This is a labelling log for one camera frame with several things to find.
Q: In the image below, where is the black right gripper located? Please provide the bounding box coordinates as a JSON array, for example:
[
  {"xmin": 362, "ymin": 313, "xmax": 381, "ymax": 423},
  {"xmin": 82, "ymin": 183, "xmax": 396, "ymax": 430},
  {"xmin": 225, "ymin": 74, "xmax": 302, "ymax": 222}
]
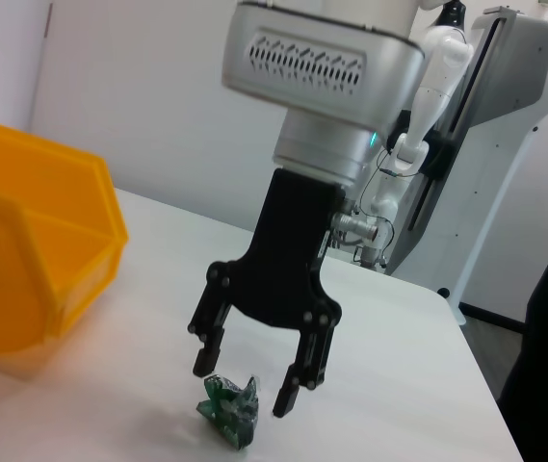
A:
[{"xmin": 187, "ymin": 167, "xmax": 346, "ymax": 420}]

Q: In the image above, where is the green plastic wrapper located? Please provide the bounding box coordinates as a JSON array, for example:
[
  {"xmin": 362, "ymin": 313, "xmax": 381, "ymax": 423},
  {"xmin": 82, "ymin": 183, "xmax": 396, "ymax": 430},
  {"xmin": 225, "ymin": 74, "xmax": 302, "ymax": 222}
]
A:
[{"xmin": 195, "ymin": 372, "xmax": 261, "ymax": 451}]

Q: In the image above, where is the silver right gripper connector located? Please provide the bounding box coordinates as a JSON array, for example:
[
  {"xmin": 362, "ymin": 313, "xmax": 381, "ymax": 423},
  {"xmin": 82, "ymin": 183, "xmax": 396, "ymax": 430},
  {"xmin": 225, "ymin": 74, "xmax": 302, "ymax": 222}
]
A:
[{"xmin": 329, "ymin": 211, "xmax": 386, "ymax": 245}]

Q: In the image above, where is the yellow plastic bin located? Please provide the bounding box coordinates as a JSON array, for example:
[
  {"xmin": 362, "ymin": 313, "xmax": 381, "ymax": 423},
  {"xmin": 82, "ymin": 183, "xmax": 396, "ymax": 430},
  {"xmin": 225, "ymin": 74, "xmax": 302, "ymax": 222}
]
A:
[{"xmin": 0, "ymin": 113, "xmax": 130, "ymax": 358}]

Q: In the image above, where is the grey robot lift column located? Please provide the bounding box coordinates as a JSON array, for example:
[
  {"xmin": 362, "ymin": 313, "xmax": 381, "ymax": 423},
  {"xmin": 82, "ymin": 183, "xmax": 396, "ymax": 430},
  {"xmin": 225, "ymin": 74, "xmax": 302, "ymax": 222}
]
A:
[{"xmin": 387, "ymin": 3, "xmax": 548, "ymax": 310}]

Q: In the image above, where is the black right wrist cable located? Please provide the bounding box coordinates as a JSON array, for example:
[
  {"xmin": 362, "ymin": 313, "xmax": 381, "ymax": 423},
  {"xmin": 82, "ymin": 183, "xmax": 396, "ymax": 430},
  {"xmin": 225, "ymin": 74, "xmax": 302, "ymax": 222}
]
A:
[{"xmin": 353, "ymin": 138, "xmax": 401, "ymax": 228}]

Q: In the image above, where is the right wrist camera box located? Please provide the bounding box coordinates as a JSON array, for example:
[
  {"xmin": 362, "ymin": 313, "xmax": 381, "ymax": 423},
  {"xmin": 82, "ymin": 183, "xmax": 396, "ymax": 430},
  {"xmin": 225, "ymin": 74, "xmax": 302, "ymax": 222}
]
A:
[{"xmin": 220, "ymin": 0, "xmax": 425, "ymax": 130}]

